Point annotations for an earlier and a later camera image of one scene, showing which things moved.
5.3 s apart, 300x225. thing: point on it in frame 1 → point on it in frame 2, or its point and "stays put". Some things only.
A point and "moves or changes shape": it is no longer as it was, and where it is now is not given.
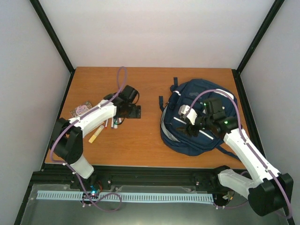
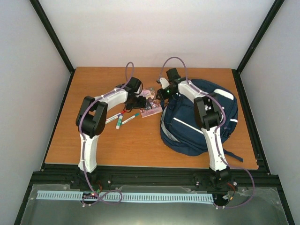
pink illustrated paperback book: (86, 105) moves or changes shape
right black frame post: (236, 72) stays put
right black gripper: (190, 128) → (162, 95)
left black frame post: (56, 40) stays put
